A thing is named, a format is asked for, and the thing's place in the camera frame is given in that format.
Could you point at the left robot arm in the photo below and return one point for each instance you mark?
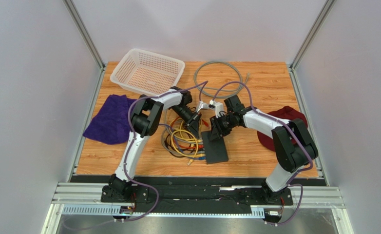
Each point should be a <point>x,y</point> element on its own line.
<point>143,118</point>

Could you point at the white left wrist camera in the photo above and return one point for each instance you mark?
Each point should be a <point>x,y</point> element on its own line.
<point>202,106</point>

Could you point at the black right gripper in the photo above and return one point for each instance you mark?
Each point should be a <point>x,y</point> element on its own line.
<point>215,124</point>

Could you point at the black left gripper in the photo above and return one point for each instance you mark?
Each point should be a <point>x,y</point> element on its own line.
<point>194,121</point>

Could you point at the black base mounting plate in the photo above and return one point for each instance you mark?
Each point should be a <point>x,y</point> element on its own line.
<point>241,195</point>

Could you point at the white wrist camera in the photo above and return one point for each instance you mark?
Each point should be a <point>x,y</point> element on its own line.
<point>202,106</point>
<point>217,107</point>

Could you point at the white perforated plastic basket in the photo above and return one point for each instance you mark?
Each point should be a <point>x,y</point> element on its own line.
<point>146,72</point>

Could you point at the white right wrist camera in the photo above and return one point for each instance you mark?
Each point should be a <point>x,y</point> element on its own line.
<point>217,107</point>

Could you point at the aluminium frame rail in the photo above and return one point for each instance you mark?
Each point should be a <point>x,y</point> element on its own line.
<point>191,200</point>

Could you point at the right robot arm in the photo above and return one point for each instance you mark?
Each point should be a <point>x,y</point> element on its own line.
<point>294,147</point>

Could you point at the purple cloth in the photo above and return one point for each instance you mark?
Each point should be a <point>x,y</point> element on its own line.
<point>110,125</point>

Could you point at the black network switch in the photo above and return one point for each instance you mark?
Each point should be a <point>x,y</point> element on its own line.
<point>215,150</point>

